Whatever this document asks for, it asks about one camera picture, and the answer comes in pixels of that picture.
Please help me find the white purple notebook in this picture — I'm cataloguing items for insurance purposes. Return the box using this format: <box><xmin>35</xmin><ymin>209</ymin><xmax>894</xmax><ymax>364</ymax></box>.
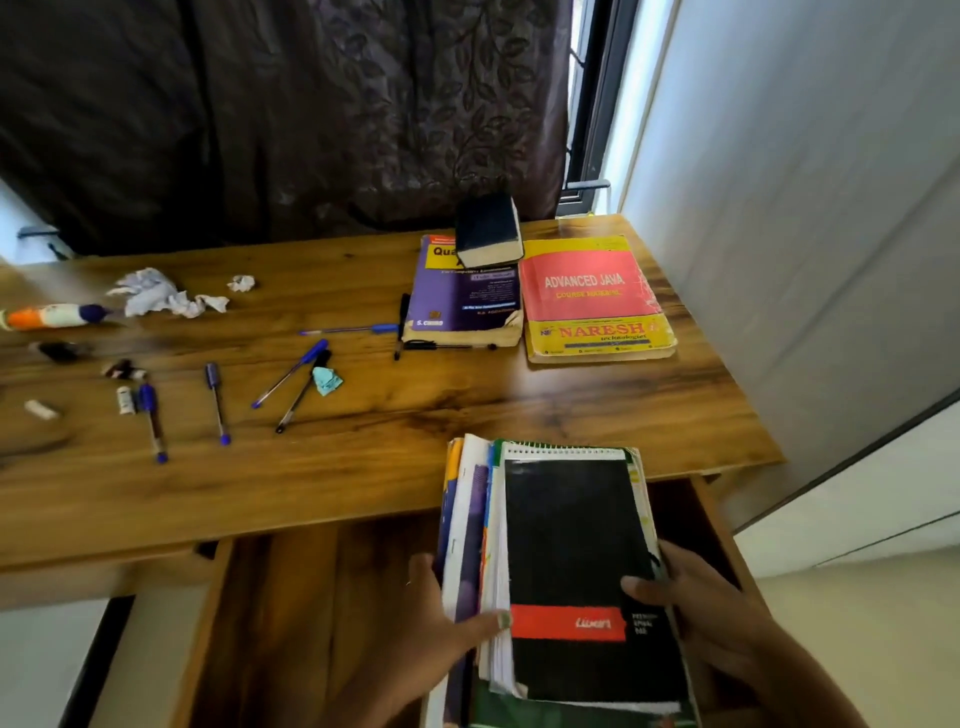
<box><xmin>440</xmin><ymin>433</ymin><xmax>496</xmax><ymax>728</ymax></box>

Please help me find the person's right hand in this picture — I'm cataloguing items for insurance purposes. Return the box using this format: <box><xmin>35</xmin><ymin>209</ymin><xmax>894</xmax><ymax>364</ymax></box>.
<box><xmin>620</xmin><ymin>539</ymin><xmax>782</xmax><ymax>677</ymax></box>

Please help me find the dark brown leaf-patterned curtain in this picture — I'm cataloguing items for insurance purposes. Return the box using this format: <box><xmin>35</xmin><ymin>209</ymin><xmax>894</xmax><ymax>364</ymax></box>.
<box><xmin>0</xmin><ymin>0</ymin><xmax>575</xmax><ymax>256</ymax></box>

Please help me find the black baseboard strip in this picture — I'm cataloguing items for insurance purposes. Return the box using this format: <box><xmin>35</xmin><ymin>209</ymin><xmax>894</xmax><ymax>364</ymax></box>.
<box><xmin>58</xmin><ymin>596</ymin><xmax>136</xmax><ymax>728</ymax></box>

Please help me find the green cyclist cover notebook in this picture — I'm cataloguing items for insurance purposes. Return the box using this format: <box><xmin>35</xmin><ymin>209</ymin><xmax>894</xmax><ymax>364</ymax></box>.
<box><xmin>466</xmin><ymin>671</ymin><xmax>703</xmax><ymax>728</ymax></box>

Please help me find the black window frame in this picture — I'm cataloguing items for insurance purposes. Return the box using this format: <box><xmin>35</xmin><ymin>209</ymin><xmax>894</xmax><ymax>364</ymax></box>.
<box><xmin>562</xmin><ymin>0</ymin><xmax>643</xmax><ymax>219</ymax></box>

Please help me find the red yellow thick book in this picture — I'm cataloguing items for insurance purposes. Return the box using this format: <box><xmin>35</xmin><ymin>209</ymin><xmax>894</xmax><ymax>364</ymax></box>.
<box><xmin>518</xmin><ymin>235</ymin><xmax>679</xmax><ymax>366</ymax></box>

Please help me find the purple yellow thick book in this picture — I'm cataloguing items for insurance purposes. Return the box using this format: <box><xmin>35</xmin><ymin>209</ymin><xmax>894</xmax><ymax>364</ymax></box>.
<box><xmin>401</xmin><ymin>234</ymin><xmax>525</xmax><ymax>350</ymax></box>

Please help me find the twisted white paper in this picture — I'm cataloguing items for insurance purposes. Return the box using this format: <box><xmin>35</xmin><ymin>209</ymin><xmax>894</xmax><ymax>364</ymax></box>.
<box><xmin>168</xmin><ymin>290</ymin><xmax>231</xmax><ymax>320</ymax></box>

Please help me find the black spiral notebook red label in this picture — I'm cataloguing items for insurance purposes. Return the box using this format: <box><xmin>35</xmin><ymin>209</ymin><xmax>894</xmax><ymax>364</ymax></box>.
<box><xmin>498</xmin><ymin>440</ymin><xmax>695</xmax><ymax>714</ymax></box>

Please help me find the person's left hand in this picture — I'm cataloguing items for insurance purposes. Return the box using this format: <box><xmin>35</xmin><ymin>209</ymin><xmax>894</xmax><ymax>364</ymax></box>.
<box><xmin>389</xmin><ymin>553</ymin><xmax>514</xmax><ymax>703</ymax></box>

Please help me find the person's right forearm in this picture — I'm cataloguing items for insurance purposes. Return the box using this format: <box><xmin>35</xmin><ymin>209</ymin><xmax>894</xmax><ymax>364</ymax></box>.
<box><xmin>738</xmin><ymin>622</ymin><xmax>871</xmax><ymax>728</ymax></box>

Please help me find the large white paper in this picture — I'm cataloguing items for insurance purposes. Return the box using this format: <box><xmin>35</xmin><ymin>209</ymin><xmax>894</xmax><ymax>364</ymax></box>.
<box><xmin>107</xmin><ymin>267</ymin><xmax>180</xmax><ymax>318</ymax></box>

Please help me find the small dark blue book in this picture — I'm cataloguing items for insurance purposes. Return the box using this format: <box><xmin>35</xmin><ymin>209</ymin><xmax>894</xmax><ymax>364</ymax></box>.
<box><xmin>454</xmin><ymin>193</ymin><xmax>525</xmax><ymax>270</ymax></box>

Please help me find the black lighter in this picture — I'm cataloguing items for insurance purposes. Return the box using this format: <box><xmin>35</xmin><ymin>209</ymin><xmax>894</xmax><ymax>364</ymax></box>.
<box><xmin>28</xmin><ymin>339</ymin><xmax>91</xmax><ymax>365</ymax></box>

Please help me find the white cabinet panel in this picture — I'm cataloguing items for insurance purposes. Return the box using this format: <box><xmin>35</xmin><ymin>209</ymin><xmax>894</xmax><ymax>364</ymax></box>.
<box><xmin>734</xmin><ymin>408</ymin><xmax>960</xmax><ymax>579</ymax></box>

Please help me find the person's left forearm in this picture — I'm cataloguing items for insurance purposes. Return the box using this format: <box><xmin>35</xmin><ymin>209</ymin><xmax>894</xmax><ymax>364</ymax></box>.
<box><xmin>322</xmin><ymin>659</ymin><xmax>451</xmax><ymax>728</ymax></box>

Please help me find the orange white glue bottle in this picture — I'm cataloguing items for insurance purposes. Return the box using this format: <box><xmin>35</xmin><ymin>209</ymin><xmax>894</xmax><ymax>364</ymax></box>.
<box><xmin>0</xmin><ymin>302</ymin><xmax>112</xmax><ymax>332</ymax></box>

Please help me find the wooden drawer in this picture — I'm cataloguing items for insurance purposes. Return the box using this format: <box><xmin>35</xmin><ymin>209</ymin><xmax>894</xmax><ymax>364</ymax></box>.
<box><xmin>89</xmin><ymin>473</ymin><xmax>763</xmax><ymax>728</ymax></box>

